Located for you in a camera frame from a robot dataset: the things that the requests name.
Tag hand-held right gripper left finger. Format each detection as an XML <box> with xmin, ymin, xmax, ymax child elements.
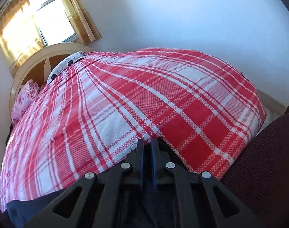
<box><xmin>24</xmin><ymin>139</ymin><xmax>145</xmax><ymax>228</ymax></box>

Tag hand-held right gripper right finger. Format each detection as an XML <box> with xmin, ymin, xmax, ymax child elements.
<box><xmin>150</xmin><ymin>138</ymin><xmax>263</xmax><ymax>228</ymax></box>

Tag black pants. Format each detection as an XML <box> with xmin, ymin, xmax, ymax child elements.
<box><xmin>5</xmin><ymin>138</ymin><xmax>186</xmax><ymax>228</ymax></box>

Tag red plaid blanket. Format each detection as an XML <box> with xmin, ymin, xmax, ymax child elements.
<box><xmin>0</xmin><ymin>47</ymin><xmax>269</xmax><ymax>212</ymax></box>

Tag dark maroon chair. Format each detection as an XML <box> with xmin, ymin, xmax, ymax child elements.
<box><xmin>220</xmin><ymin>93</ymin><xmax>289</xmax><ymax>228</ymax></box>

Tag white black-dotted pillow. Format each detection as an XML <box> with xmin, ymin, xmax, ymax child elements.
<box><xmin>46</xmin><ymin>51</ymin><xmax>93</xmax><ymax>85</ymax></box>

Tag pink floral pillow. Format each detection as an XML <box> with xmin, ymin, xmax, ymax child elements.
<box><xmin>11</xmin><ymin>79</ymin><xmax>41</xmax><ymax>125</ymax></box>

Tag dark cloth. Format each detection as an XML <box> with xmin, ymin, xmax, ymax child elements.
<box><xmin>4</xmin><ymin>125</ymin><xmax>16</xmax><ymax>148</ymax></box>

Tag cream wooden headboard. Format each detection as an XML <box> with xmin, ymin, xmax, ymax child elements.
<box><xmin>9</xmin><ymin>42</ymin><xmax>95</xmax><ymax>112</ymax></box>

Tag yellow curtain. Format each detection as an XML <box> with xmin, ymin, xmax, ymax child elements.
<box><xmin>52</xmin><ymin>0</ymin><xmax>102</xmax><ymax>45</ymax></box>
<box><xmin>0</xmin><ymin>0</ymin><xmax>44</xmax><ymax>65</ymax></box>

